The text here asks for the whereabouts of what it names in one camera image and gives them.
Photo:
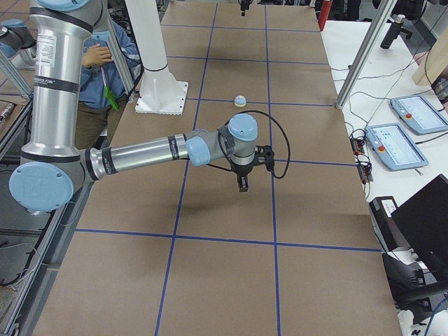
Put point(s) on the near blue teach pendant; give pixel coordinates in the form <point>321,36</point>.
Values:
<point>394,147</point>

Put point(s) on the person in blue shirt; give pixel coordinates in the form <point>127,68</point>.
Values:
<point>102,98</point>

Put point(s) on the wooden board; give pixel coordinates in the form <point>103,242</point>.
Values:
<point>432,63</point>

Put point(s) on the aluminium side frame rail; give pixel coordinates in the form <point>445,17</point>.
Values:
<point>31,255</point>

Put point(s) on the black laptop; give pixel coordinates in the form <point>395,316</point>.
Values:
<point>422,220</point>

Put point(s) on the orange black connector block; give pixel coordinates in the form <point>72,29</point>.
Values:
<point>362,160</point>

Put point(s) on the person's hand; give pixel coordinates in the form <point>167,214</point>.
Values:
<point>96,56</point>

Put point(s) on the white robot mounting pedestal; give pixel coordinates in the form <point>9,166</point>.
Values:
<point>159,91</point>

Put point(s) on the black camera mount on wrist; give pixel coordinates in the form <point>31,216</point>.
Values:
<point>264,155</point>

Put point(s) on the green handled tool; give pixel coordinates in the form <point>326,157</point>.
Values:
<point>108,94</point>

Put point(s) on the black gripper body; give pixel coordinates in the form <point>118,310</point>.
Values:
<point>243,3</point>
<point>241,171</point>

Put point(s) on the black box with label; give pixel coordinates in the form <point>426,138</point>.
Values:
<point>381,209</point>

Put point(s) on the aluminium frame post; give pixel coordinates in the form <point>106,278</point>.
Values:
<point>379,20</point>

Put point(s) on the blue teach pendant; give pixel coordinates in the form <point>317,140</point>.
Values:
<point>419,114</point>
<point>394,147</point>

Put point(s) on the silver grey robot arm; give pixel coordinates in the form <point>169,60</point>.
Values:
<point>52,169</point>

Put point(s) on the red fire extinguisher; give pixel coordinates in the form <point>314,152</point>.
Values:
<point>324,13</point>

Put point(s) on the far blue teach pendant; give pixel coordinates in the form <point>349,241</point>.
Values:
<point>419,114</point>

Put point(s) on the blue and cream call bell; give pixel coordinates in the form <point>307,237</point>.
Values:
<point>240,101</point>

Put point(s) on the black bottle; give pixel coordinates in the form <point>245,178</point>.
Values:
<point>393,32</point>

